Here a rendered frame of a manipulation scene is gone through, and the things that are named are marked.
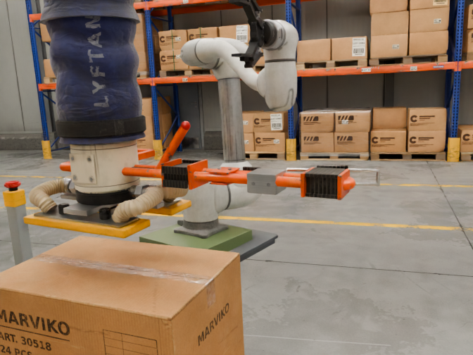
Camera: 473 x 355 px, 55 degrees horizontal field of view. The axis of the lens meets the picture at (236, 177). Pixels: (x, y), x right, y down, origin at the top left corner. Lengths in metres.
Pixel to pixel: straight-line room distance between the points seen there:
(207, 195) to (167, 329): 0.96
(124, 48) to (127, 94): 0.11
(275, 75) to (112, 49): 0.57
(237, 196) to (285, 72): 0.71
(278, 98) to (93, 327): 0.88
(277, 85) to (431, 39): 6.83
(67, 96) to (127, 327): 0.56
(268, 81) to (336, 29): 8.08
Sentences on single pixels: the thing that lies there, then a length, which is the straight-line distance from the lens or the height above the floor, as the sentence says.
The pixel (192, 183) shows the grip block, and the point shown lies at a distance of 1.06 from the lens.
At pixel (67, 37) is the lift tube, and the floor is 1.56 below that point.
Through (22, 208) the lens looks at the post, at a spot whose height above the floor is 0.92.
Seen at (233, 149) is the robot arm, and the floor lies 1.14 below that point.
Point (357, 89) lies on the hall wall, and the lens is 9.50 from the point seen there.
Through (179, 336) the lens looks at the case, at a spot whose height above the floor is 0.89.
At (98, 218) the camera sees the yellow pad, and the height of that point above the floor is 1.12.
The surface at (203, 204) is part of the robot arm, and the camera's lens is 1.93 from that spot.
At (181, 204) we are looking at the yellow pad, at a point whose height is 1.12.
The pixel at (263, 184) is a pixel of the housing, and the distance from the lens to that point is 0.98.
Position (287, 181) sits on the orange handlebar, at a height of 1.23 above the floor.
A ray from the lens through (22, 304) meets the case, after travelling 1.32.
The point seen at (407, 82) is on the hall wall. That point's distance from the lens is 9.50.
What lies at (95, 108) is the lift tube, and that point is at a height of 1.39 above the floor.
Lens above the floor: 1.44
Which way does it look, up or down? 12 degrees down
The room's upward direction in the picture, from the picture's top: 3 degrees counter-clockwise
